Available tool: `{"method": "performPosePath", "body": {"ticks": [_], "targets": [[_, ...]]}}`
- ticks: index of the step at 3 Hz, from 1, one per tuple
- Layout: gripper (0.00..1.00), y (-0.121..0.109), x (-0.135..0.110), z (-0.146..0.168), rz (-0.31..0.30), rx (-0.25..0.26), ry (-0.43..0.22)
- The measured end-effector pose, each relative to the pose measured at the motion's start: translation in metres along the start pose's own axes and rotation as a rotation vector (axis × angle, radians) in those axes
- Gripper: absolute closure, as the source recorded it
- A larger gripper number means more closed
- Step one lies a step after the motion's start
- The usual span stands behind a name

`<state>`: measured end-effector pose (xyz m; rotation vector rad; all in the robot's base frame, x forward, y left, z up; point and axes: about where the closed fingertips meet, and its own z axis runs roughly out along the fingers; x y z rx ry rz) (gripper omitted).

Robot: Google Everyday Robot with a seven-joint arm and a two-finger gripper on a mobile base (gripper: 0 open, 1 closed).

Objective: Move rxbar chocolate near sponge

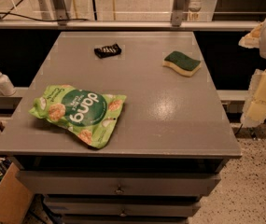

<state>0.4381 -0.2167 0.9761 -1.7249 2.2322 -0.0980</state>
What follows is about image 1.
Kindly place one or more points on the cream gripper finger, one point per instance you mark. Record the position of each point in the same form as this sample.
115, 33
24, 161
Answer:
254, 110

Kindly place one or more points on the black rxbar chocolate wrapper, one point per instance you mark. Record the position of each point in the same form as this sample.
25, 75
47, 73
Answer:
108, 51

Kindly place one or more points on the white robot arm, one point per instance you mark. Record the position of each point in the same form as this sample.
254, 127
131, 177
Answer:
256, 39

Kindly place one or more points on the green and yellow sponge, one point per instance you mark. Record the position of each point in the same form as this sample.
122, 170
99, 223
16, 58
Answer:
181, 63

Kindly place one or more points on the top grey drawer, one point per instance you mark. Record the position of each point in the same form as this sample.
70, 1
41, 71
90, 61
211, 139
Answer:
118, 184

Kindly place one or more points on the grey drawer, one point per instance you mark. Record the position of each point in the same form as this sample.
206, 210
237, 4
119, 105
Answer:
118, 184
122, 207

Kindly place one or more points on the grey drawer cabinet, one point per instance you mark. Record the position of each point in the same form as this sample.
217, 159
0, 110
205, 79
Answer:
168, 123

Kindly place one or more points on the green dang chips bag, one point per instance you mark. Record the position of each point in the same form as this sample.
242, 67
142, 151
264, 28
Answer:
90, 116

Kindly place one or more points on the middle grey drawer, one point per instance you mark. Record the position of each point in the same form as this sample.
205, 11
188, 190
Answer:
122, 207

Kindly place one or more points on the white pump dispenser bottle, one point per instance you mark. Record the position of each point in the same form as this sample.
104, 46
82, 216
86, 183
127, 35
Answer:
6, 86

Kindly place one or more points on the cardboard box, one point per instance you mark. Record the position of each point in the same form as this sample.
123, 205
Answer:
15, 198

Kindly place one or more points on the grey metal railing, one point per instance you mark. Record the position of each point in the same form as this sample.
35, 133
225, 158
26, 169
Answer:
157, 15

